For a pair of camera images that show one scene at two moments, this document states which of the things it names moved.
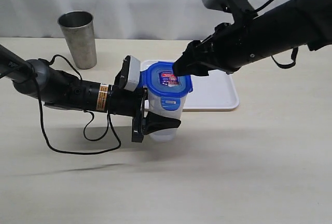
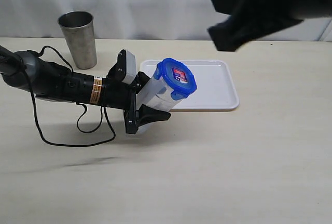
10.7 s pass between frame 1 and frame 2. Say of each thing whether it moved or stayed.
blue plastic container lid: moved
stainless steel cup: stayed
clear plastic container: moved
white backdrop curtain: stayed
